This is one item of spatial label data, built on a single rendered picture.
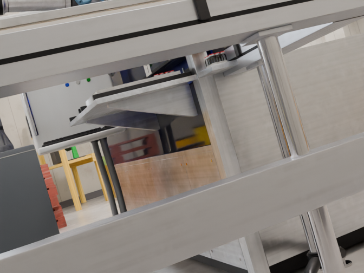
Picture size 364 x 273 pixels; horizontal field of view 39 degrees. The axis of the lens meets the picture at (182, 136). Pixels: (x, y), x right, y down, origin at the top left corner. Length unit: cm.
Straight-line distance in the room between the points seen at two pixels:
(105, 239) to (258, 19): 56
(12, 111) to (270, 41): 854
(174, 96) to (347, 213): 87
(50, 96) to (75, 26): 186
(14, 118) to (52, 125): 673
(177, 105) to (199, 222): 102
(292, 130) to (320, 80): 106
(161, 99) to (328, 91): 71
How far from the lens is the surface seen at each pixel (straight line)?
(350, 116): 228
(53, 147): 258
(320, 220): 120
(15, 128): 952
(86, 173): 971
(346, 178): 122
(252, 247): 201
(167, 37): 104
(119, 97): 186
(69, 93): 285
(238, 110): 199
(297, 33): 155
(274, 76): 117
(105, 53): 100
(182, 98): 202
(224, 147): 195
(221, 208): 106
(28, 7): 212
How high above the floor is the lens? 67
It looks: level
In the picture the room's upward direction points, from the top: 16 degrees counter-clockwise
